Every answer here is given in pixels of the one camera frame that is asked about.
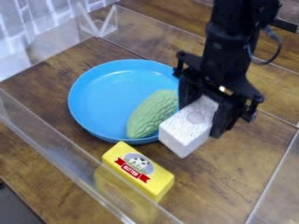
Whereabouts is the white speckled block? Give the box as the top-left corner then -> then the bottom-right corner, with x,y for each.
159,95 -> 220,158

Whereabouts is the green bitter gourd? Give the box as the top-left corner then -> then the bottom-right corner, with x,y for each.
126,89 -> 180,138

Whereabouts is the yellow butter box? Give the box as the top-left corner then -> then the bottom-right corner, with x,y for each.
102,142 -> 176,202

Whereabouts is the blue round tray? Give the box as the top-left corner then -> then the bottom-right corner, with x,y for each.
69,59 -> 178,144

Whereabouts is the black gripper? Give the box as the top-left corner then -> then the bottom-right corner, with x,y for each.
174,23 -> 265,138

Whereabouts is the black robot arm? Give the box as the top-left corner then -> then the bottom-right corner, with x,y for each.
174,0 -> 281,138

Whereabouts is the white curtain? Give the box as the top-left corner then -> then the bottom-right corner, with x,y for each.
0,0 -> 119,82

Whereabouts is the clear acrylic enclosure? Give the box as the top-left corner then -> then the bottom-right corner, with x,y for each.
0,0 -> 299,224

